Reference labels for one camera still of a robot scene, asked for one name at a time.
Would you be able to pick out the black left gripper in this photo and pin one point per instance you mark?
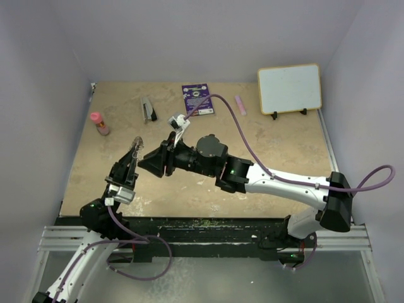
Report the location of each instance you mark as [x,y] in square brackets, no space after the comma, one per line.
[122,172]

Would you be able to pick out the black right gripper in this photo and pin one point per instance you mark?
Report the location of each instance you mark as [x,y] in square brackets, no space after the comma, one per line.
[155,162]

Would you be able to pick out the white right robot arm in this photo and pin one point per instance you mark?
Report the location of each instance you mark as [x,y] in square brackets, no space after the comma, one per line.
[328,199]

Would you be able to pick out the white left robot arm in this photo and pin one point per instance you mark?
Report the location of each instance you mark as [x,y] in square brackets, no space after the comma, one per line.
[103,227]

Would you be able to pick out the grey black stapler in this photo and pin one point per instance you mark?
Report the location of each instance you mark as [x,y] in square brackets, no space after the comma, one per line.
[148,110]

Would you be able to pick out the pink capped small bottle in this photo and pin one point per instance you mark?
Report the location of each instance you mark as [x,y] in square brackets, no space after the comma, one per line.
[99,123]

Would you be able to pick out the purple printed card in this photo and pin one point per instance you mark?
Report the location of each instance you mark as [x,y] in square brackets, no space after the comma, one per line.
[193,95]

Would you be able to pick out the pink eraser stick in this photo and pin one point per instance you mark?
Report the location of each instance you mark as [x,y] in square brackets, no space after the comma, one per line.
[240,105]

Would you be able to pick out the small whiteboard on stand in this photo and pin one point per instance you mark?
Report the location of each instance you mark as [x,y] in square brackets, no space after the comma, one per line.
[285,89]

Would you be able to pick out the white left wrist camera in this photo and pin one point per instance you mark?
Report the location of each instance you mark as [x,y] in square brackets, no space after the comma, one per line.
[118,194]

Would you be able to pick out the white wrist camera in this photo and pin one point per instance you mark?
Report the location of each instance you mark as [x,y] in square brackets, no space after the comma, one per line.
[179,124]
[118,194]

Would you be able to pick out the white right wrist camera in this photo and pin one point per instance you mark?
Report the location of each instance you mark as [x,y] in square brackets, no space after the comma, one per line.
[179,124]

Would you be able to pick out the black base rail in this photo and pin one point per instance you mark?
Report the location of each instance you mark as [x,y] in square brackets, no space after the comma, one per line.
[262,238]

